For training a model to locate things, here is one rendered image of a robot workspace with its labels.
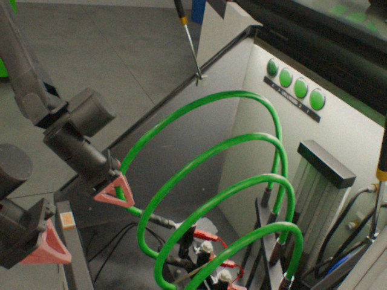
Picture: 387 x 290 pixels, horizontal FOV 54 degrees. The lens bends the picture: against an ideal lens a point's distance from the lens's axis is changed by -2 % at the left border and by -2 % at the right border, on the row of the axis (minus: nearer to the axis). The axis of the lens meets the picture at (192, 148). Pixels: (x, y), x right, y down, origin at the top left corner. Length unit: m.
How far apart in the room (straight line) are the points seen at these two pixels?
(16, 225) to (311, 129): 0.65
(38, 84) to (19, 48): 0.09
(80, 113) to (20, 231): 0.21
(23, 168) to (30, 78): 0.24
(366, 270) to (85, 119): 0.48
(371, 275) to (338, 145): 0.38
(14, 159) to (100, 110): 0.19
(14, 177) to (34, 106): 0.22
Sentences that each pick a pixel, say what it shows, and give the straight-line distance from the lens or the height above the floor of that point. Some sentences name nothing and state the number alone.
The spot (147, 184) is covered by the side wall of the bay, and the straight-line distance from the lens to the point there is 1.20.
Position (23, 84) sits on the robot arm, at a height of 1.39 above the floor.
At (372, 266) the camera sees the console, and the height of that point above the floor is 1.34.
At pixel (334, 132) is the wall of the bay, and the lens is 0.88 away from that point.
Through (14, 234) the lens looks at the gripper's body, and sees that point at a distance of 0.60.
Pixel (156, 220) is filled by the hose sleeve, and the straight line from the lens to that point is 0.83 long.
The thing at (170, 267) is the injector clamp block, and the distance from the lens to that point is 0.95.
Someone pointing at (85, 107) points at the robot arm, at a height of 1.39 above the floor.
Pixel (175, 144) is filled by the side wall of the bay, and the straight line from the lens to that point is 1.14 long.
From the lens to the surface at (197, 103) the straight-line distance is 0.70.
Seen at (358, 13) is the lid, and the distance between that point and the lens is 0.54.
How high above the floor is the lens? 1.70
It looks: 32 degrees down
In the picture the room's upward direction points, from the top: 10 degrees clockwise
